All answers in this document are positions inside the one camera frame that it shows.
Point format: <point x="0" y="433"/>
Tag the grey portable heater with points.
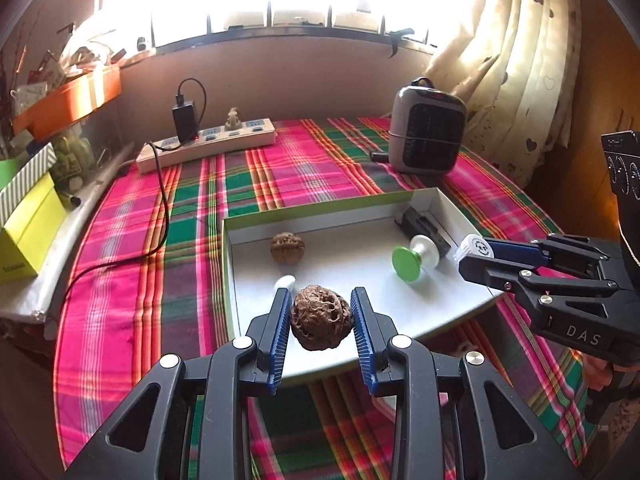
<point x="425" y="130"/>

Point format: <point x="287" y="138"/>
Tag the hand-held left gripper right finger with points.
<point x="364" y="340"/>

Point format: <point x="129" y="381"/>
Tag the beige power strip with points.
<point x="210" y="140"/>

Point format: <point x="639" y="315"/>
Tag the small white tape roll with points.
<point x="475" y="247"/>

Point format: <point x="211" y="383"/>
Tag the yellow-green cardboard box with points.
<point x="30" y="235"/>

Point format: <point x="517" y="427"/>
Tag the green figurine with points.
<point x="70" y="157"/>

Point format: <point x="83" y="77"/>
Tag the pink green plaid tablecloth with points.
<point x="130" y="260"/>

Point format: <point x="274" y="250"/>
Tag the person's right hand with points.
<point x="612" y="375"/>

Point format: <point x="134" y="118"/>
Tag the striped grey white box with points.
<point x="25" y="180"/>

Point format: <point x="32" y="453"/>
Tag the white mushroom-shaped knob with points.
<point x="285" y="282"/>

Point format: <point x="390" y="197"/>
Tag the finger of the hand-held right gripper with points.
<point x="485" y="270"/>
<point x="510" y="248"/>

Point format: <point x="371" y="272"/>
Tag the orange plastic tray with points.
<point x="65" y="100"/>

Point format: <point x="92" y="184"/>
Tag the white shelf board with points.
<point x="65" y="240"/>

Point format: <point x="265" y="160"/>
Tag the green box lid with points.
<point x="7" y="170"/>

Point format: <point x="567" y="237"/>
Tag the cream curtain with hearts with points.
<point x="500" y="60"/>

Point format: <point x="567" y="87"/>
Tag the green and white cardboard box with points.
<point x="350" y="280"/>

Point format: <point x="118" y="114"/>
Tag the brown wrinkled walnut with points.
<point x="320" y="320"/>
<point x="287" y="247"/>

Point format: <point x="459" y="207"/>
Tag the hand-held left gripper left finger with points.
<point x="280" y="340"/>

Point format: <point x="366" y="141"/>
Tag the pile of small packets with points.
<point x="80" y="50"/>

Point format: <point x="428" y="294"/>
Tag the black plastic clip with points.
<point x="422" y="227"/>

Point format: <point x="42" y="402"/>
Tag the green and white spool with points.
<point x="415" y="257"/>

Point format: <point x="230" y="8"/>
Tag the black charger adapter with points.
<point x="185" y="117"/>

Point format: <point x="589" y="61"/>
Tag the black window latch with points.
<point x="400" y="35"/>

